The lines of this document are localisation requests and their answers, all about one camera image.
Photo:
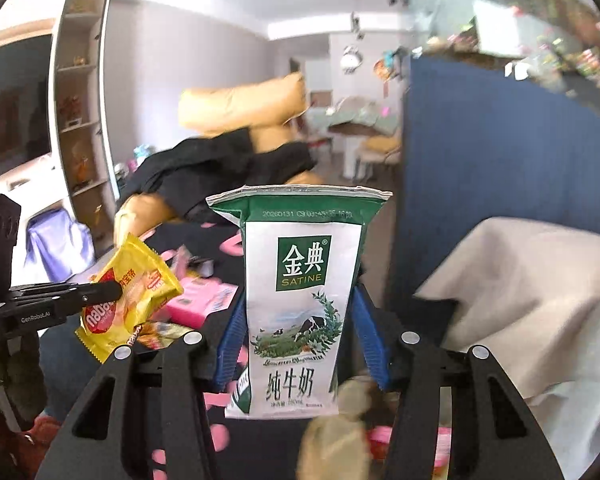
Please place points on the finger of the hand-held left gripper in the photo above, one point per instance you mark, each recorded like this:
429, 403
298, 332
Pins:
95, 291

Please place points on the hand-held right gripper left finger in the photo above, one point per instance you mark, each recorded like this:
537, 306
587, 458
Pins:
230, 355

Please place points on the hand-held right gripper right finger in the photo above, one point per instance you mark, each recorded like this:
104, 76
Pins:
375, 350

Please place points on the yellow red snack packet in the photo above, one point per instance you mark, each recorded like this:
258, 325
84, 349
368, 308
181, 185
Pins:
130, 300

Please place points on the green white milk carton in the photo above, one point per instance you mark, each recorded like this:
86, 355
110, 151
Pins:
300, 310

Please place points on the lavender bag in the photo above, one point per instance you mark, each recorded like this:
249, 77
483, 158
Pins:
55, 245

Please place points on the pink box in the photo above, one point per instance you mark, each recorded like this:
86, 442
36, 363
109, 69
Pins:
200, 305

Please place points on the white television cabinet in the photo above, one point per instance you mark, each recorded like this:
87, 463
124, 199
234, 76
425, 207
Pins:
15, 190

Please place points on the beige patterned snack packet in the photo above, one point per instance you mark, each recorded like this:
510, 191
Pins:
162, 332

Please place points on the black pink printed tablecloth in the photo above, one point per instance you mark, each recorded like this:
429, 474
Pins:
220, 260

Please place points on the television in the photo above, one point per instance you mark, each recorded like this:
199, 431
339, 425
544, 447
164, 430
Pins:
10, 110

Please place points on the white display shelf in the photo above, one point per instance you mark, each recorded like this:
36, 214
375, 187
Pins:
80, 110

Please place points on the beige blanket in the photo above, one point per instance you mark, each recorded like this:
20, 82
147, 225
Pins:
530, 300

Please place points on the black clothing pile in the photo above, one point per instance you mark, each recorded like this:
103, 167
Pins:
215, 165

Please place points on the blue partition cloth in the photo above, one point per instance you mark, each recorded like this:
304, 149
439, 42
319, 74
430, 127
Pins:
480, 160

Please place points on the dining table with cloth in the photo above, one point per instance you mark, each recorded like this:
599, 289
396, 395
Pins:
360, 117

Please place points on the glass fish tank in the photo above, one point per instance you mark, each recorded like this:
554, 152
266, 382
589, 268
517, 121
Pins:
505, 10

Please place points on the panda wall clock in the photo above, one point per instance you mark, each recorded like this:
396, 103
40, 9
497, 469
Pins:
351, 59

